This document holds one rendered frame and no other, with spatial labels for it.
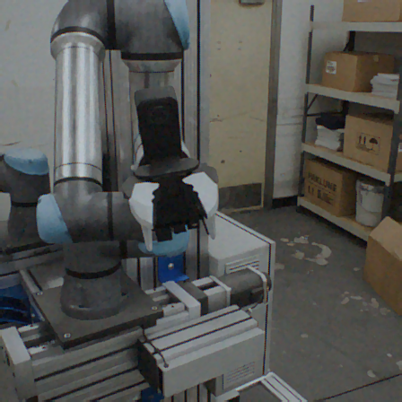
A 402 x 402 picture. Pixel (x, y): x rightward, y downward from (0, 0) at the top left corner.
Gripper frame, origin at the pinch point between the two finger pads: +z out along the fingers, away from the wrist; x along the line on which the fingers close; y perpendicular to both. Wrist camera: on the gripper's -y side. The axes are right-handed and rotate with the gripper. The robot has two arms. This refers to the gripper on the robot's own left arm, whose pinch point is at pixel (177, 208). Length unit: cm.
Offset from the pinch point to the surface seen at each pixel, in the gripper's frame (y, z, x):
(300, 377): 178, -175, -59
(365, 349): 184, -194, -105
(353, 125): 92, -357, -173
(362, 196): 151, -342, -172
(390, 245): 151, -251, -150
